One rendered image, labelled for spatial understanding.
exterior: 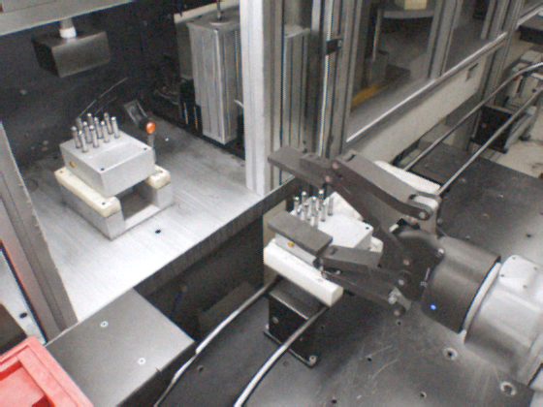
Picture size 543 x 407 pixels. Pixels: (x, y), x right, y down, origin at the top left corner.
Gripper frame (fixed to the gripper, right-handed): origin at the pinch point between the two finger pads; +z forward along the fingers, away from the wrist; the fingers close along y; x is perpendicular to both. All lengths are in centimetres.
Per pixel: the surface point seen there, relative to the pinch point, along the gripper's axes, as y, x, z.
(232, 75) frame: -6.2, -27.9, 38.1
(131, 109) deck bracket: -19, -20, 64
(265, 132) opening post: -8.5, -18.9, 21.5
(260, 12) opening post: 10.8, -18.5, 21.8
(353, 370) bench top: -44.5, -13.7, -4.1
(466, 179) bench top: -45, -83, 5
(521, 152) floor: -113, -235, 19
